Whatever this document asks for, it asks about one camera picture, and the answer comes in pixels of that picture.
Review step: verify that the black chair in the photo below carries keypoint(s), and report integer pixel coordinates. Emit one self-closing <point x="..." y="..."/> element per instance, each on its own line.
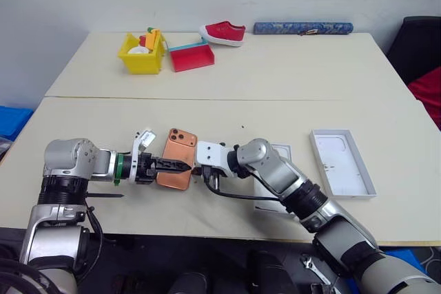
<point x="415" y="46"/>

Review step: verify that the white phone box base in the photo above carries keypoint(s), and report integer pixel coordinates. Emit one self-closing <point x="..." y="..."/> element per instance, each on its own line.
<point x="265" y="201"/>

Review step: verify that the red white shoe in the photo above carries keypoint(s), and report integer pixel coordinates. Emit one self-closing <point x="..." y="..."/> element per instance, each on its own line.
<point x="224" y="32"/>

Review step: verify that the orange yellow toy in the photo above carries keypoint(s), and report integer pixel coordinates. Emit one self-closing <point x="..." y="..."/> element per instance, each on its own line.
<point x="150" y="40"/>

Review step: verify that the blue board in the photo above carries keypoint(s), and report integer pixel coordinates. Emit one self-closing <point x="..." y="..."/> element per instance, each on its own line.
<point x="406" y="256"/>

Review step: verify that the silver wrench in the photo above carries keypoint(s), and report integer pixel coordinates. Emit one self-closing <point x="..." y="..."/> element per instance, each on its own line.
<point x="315" y="268"/>

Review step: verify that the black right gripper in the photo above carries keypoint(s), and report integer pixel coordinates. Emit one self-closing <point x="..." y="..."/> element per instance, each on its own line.
<point x="211" y="178"/>

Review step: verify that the blue patterned roll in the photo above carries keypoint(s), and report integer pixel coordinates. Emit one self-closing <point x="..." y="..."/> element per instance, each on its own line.
<point x="286" y="27"/>

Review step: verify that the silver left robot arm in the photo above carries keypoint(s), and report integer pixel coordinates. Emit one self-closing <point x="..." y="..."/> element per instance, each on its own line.
<point x="65" y="159"/>

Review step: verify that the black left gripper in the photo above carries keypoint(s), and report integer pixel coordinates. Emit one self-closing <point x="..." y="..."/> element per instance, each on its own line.
<point x="144" y="168"/>

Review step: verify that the black pointed rod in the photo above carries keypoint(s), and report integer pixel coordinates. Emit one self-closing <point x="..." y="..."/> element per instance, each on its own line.
<point x="107" y="196"/>

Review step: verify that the red cloth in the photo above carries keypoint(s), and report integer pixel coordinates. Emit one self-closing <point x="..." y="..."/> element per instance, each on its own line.
<point x="429" y="91"/>

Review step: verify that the blue plastic crate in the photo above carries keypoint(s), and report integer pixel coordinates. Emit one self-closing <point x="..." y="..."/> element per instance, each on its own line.
<point x="12" y="120"/>

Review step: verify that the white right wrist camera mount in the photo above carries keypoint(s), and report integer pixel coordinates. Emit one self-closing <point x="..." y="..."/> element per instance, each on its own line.
<point x="210" y="154"/>

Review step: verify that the white tape roll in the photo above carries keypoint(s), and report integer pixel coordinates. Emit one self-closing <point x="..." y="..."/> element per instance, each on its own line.
<point x="139" y="51"/>

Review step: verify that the white phone box lid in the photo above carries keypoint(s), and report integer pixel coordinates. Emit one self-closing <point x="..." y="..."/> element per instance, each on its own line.
<point x="339" y="163"/>

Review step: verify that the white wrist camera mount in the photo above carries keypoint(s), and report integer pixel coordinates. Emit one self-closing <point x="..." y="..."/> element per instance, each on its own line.
<point x="210" y="154"/>
<point x="145" y="138"/>

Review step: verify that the copper orange phone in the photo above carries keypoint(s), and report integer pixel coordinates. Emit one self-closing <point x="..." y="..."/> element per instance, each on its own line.
<point x="174" y="146"/>

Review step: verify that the yellow plastic bin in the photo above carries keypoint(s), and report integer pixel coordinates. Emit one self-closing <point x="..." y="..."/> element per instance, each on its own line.
<point x="141" y="63"/>

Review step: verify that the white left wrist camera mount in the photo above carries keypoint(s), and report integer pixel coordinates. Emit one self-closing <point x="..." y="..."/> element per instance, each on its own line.
<point x="145" y="138"/>

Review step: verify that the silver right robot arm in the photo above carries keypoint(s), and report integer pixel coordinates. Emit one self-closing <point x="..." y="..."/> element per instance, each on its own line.
<point x="286" y="173"/>

